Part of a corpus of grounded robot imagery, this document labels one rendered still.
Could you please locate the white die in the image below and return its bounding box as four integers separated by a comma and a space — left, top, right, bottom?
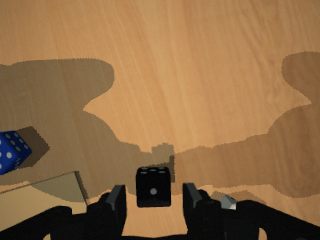
221, 195, 238, 209

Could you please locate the blue die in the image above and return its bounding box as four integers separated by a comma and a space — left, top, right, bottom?
0, 130, 32, 175

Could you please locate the beige flat mat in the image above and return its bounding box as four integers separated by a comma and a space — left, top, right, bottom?
0, 171, 88, 231

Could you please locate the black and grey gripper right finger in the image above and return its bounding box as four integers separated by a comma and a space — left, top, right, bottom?
182, 183, 320, 240

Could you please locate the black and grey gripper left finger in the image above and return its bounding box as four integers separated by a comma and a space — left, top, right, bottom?
0, 185, 127, 240

